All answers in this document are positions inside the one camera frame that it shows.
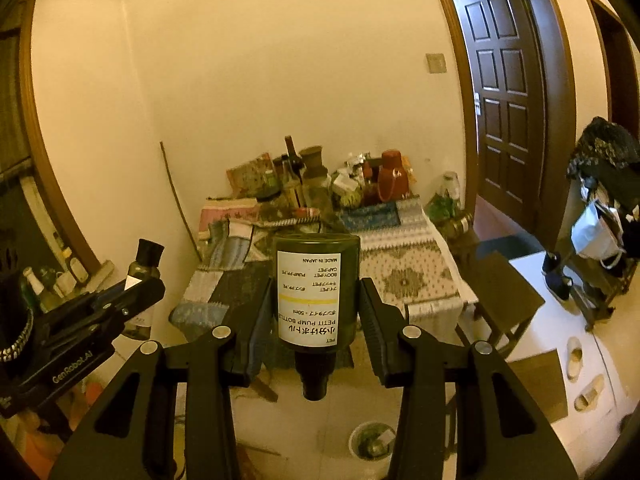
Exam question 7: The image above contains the brown ceramic vase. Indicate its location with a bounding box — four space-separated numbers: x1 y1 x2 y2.
299 146 326 181

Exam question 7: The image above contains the printed flat package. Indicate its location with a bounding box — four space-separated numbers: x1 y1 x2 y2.
226 152 273 196

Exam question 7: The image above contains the metal shoe rack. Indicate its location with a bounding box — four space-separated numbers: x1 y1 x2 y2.
570 255 640 331

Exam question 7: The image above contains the brown cardboard sheet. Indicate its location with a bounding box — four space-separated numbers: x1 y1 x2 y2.
505 350 568 421

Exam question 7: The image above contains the wooden stool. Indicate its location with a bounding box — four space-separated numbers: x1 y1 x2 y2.
450 250 547 361

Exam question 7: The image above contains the large glass jar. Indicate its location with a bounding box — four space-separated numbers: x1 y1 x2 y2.
302 175 333 216

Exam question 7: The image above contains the patchwork tablecloth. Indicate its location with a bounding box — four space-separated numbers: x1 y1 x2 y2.
169 195 478 361

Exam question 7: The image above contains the glass jar with plant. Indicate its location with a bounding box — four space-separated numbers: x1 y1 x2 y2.
435 171 463 216

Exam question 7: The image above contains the dark wine bottle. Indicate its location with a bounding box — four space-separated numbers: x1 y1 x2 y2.
284 135 306 186

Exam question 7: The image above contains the pale slipper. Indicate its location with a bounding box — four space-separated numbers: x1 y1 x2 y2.
565 337 586 381
574 375 607 411

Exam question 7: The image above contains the clear liquor bottle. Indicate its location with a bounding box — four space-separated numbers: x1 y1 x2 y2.
280 160 303 208

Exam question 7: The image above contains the red thermos flask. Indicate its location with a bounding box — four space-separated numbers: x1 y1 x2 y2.
376 149 411 203

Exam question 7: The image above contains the round trash can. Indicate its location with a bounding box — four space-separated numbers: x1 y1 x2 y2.
349 421 398 461

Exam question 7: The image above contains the dark shoe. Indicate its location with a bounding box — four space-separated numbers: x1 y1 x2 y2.
542 252 573 301

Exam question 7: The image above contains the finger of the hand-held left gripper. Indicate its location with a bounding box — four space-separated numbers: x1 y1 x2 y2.
92 278 166 328

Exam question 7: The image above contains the green pump bottle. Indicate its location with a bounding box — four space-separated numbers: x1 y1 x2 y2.
270 232 361 402

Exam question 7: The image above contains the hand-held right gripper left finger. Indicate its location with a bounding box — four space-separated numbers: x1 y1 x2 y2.
47 277 273 480

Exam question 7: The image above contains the row of toiletry bottles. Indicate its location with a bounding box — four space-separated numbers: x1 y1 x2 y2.
20 230 88 311

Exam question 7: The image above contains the small black-capped bottle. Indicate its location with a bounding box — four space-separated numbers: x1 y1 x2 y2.
122 239 166 341

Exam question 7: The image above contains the brown panel door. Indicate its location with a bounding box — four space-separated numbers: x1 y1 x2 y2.
457 0 546 221

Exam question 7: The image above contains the narrow brown door frame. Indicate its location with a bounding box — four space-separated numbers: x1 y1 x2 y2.
582 0 640 131

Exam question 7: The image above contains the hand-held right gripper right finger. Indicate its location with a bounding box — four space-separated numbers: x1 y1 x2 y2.
357 277 581 480

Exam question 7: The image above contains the white plastic bag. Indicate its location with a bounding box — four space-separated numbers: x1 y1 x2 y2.
571 200 626 261

